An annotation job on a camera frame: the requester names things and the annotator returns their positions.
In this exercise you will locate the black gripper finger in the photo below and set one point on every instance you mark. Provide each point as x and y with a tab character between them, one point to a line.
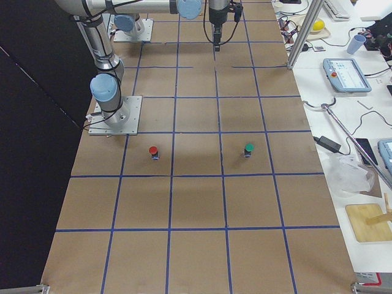
218	38

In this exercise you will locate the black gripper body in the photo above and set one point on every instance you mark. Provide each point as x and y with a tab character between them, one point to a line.
216	17

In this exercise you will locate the green push button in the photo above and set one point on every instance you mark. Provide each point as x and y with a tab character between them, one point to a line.
248	149

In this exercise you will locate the red push button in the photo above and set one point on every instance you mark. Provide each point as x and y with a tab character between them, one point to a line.
154	152

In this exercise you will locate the wooden stick stand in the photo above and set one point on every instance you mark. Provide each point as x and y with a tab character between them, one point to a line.
383	217

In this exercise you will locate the yellow lemon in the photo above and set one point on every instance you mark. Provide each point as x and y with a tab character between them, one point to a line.
318	26

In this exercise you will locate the white keyboard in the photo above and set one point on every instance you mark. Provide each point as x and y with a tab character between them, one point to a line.
335	10

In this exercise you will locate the blue teach pendant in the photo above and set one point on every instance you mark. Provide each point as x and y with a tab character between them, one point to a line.
345	75

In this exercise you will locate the light blue plastic cup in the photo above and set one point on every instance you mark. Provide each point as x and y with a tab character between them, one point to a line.
355	44

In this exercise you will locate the black power adapter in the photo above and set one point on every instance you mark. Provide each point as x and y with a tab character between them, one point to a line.
328	144

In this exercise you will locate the black smartphone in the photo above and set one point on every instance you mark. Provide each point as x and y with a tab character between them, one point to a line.
365	144

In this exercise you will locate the clear plastic bag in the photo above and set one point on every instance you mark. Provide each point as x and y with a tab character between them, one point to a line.
347	176

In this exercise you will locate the wooden cutting board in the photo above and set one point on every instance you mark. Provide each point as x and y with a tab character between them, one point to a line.
367	233

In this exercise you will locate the aluminium frame post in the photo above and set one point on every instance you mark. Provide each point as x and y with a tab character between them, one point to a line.
306	27

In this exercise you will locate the metal rod with handle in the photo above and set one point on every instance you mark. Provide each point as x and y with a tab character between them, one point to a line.
327	107

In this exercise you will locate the right corner metal bracket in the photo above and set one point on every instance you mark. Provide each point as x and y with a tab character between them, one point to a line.
369	289

